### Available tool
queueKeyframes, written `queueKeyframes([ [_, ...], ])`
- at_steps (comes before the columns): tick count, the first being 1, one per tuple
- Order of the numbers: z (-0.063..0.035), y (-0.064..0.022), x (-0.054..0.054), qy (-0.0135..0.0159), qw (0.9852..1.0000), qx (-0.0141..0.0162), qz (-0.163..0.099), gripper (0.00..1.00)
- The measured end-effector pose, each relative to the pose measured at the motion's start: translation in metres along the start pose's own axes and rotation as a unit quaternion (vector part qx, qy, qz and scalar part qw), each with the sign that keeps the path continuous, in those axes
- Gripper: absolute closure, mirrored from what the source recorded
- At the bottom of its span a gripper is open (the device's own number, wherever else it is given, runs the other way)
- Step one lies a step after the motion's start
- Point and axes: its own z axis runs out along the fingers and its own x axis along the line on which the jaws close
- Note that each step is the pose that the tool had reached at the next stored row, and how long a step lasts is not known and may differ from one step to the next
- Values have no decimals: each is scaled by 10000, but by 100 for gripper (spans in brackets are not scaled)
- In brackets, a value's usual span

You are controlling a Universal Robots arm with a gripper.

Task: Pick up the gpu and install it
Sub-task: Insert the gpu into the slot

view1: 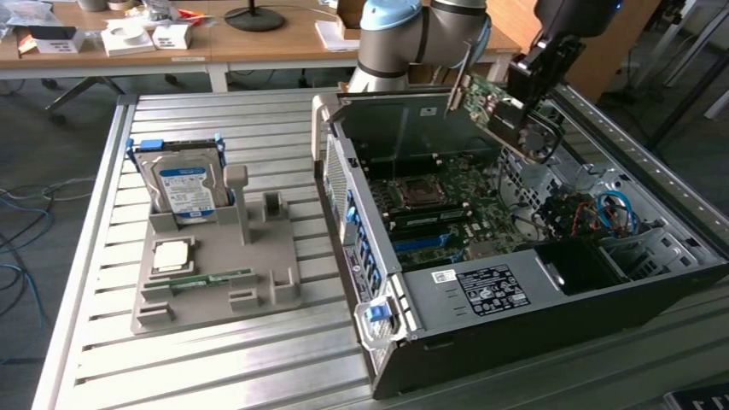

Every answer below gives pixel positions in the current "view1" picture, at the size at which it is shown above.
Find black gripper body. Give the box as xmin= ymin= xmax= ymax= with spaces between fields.
xmin=505 ymin=0 xmax=622 ymax=116

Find graphics card with black cooler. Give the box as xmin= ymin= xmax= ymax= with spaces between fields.
xmin=442 ymin=40 xmax=567 ymax=166

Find brown cardboard box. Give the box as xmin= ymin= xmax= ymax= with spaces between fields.
xmin=334 ymin=0 xmax=366 ymax=31

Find stack of white papers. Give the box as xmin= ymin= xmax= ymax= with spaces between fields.
xmin=314 ymin=19 xmax=361 ymax=53

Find green motherboard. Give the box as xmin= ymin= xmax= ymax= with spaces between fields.
xmin=363 ymin=149 xmax=547 ymax=272

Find metal CPU socket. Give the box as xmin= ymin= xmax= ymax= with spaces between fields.
xmin=395 ymin=174 xmax=450 ymax=202

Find installed RAM stick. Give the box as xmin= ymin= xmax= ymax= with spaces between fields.
xmin=389 ymin=208 xmax=469 ymax=228

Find black round lamp base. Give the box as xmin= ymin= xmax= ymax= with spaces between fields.
xmin=223 ymin=0 xmax=286 ymax=32

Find wooden desk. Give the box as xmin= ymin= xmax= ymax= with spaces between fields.
xmin=0 ymin=0 xmax=522 ymax=93

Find metal disk bay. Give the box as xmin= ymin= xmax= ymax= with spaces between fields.
xmin=597 ymin=228 xmax=702 ymax=281

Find black plastic shroud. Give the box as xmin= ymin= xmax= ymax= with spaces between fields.
xmin=534 ymin=239 xmax=631 ymax=296

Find grey power supply with label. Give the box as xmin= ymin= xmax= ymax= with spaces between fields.
xmin=397 ymin=249 xmax=570 ymax=338

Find small white box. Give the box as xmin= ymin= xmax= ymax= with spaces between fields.
xmin=151 ymin=23 xmax=191 ymax=50

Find open grey PC case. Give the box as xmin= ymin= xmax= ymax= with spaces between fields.
xmin=310 ymin=83 xmax=729 ymax=401

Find blue case release latch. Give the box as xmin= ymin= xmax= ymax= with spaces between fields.
xmin=363 ymin=301 xmax=395 ymax=322

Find hard disk in blue caddy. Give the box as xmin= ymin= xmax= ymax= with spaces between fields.
xmin=125 ymin=134 xmax=234 ymax=226

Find grey parts rack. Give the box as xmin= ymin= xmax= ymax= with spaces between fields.
xmin=129 ymin=164 xmax=302 ymax=337

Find green RAM stick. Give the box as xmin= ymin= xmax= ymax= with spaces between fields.
xmin=143 ymin=267 xmax=254 ymax=290

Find silver CPU chip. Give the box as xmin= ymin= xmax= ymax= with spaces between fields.
xmin=150 ymin=240 xmax=193 ymax=273

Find white box with black lid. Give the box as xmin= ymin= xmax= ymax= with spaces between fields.
xmin=28 ymin=25 xmax=86 ymax=55

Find black keyboard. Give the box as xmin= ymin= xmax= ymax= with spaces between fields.
xmin=662 ymin=389 xmax=729 ymax=410

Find blue wire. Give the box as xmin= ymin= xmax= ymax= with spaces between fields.
xmin=594 ymin=190 xmax=639 ymax=237

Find orange wire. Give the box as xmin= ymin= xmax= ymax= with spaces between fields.
xmin=570 ymin=203 xmax=605 ymax=232

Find blue floor cable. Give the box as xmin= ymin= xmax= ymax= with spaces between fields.
xmin=0 ymin=187 xmax=51 ymax=364

